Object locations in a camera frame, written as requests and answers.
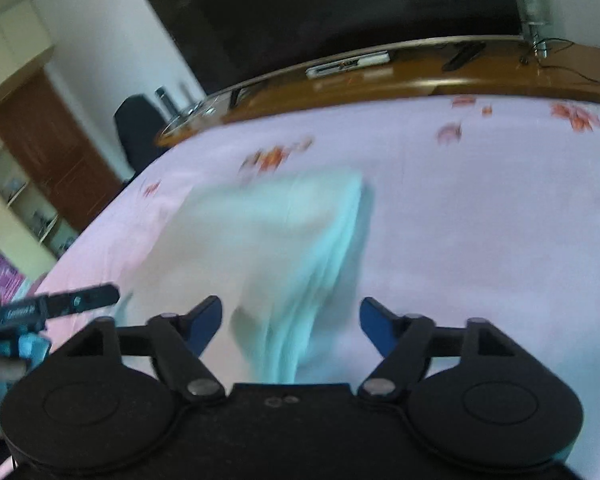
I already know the purple printed bag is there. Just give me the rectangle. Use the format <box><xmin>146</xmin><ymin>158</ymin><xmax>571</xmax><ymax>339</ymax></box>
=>
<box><xmin>0</xmin><ymin>255</ymin><xmax>33</xmax><ymax>308</ymax></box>

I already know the large black television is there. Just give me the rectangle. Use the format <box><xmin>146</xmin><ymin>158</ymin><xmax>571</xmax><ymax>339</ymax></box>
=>
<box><xmin>132</xmin><ymin>0</ymin><xmax>526</xmax><ymax>96</ymax></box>

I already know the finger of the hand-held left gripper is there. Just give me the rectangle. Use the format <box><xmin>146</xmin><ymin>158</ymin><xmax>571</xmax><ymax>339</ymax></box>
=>
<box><xmin>42</xmin><ymin>284</ymin><xmax>121</xmax><ymax>320</ymax></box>

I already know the person's left hand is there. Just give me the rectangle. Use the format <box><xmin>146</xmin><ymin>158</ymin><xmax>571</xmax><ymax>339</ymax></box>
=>
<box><xmin>0</xmin><ymin>357</ymin><xmax>28</xmax><ymax>383</ymax></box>

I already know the pink floral bed sheet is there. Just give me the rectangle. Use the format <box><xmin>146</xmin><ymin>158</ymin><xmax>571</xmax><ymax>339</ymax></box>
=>
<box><xmin>30</xmin><ymin>92</ymin><xmax>600</xmax><ymax>480</ymax></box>

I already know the brown wooden door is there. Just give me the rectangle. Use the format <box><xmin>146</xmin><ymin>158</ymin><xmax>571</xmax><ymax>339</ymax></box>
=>
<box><xmin>0</xmin><ymin>70</ymin><xmax>123</xmax><ymax>233</ymax></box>

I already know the black chair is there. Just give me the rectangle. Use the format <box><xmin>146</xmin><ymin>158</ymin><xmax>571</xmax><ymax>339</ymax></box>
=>
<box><xmin>114</xmin><ymin>94</ymin><xmax>168</xmax><ymax>181</ymax></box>

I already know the round glass side shelf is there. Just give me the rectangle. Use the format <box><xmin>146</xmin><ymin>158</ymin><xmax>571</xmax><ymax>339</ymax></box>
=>
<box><xmin>155</xmin><ymin>85</ymin><xmax>221</xmax><ymax>148</ymax></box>

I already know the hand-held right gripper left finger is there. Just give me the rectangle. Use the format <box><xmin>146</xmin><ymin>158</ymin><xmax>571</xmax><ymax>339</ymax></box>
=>
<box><xmin>67</xmin><ymin>296</ymin><xmax>226</xmax><ymax>406</ymax></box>

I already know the white knitted small garment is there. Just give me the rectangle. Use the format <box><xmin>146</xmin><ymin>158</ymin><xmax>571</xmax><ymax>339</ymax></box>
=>
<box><xmin>125</xmin><ymin>167</ymin><xmax>376</xmax><ymax>386</ymax></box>

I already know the white set-top box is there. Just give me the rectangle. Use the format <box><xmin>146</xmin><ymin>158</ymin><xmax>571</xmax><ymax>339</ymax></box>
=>
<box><xmin>306</xmin><ymin>50</ymin><xmax>393</xmax><ymax>79</ymax></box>

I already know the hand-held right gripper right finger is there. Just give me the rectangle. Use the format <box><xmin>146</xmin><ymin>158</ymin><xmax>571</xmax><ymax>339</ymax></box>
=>
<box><xmin>358</xmin><ymin>297</ymin><xmax>518</xmax><ymax>406</ymax></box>

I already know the thin black cable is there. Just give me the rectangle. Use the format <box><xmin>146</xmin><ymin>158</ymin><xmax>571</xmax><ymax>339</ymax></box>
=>
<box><xmin>520</xmin><ymin>37</ymin><xmax>600</xmax><ymax>83</ymax></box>

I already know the black remote control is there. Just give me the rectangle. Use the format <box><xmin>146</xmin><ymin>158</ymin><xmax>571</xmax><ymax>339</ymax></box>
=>
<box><xmin>442</xmin><ymin>42</ymin><xmax>486</xmax><ymax>72</ymax></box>

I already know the cream shelf cupboard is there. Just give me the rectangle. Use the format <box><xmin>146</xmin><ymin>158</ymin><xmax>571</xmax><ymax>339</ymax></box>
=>
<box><xmin>0</xmin><ymin>0</ymin><xmax>78</xmax><ymax>281</ymax></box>

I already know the wooden television cabinet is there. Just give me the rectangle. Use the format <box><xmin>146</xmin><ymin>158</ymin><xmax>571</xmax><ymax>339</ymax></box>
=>
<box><xmin>155</xmin><ymin>35</ymin><xmax>600</xmax><ymax>148</ymax></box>

